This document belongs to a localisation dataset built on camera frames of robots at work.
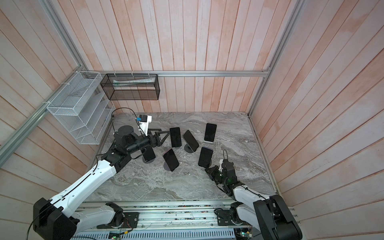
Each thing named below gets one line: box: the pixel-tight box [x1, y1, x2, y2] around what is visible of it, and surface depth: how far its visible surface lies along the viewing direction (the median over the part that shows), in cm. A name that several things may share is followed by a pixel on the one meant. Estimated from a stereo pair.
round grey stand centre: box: [184, 143, 194, 153], surface depth 102 cm
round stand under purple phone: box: [163, 161, 171, 171], surface depth 95 cm
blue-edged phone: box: [198, 146, 214, 168], surface depth 88 cm
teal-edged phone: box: [182, 129, 199, 153], surface depth 97 cm
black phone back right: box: [204, 123, 217, 142], surface depth 100 cm
